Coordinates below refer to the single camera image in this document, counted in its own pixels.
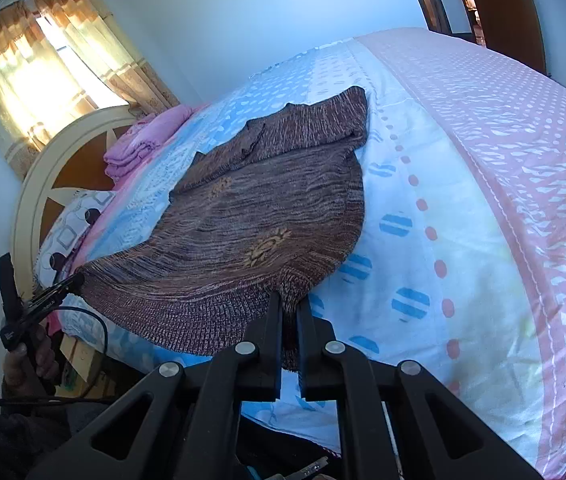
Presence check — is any brown striped knit sweater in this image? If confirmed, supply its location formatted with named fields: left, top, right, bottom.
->
left=81, top=86, right=368, bottom=370

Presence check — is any person's left hand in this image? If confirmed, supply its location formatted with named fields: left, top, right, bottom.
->
left=2, top=325, right=59, bottom=398

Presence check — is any white patterned pillow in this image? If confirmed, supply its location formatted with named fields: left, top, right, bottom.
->
left=33, top=191, right=116, bottom=287

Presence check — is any blue polka dot bed blanket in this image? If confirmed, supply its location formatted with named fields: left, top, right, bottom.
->
left=58, top=40, right=378, bottom=370

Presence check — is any cream wooden headboard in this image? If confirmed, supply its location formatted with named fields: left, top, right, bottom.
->
left=10, top=106, right=135, bottom=299

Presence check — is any pink white patterned bedsheet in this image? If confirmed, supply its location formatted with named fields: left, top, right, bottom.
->
left=240, top=28, right=566, bottom=479

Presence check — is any beige patterned curtain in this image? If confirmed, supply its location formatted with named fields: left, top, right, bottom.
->
left=0, top=0, right=178, bottom=179

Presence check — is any folded pink quilt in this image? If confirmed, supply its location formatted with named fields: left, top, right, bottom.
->
left=104, top=104, right=196, bottom=183

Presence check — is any brown wooden door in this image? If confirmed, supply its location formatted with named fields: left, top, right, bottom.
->
left=402, top=0, right=549, bottom=74

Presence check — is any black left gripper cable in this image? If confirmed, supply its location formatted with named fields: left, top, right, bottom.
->
left=0, top=304, right=110, bottom=413

